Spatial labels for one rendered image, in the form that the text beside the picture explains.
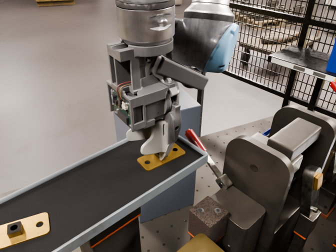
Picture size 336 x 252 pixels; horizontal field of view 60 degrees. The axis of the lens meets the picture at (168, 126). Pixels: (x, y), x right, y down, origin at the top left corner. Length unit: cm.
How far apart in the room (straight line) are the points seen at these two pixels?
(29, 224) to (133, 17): 31
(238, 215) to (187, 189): 45
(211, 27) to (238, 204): 37
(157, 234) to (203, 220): 48
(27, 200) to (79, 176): 8
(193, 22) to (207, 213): 40
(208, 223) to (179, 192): 48
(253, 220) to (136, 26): 37
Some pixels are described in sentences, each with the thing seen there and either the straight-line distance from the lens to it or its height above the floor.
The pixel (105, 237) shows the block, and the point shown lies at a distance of 51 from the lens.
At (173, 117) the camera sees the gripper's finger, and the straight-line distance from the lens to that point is 43.
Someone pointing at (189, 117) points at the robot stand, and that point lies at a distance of 80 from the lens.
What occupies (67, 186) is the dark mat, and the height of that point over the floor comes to 116.
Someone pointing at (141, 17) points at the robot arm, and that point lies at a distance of 36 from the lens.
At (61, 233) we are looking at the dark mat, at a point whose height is 116.
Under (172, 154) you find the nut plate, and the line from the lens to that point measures 53.
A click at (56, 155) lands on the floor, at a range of 249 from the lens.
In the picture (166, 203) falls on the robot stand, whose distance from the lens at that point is 98.
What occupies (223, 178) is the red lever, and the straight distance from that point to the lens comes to 59.
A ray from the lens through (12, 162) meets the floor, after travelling 256.
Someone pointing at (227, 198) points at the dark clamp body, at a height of 108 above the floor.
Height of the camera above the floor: 150
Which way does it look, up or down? 35 degrees down
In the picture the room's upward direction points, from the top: straight up
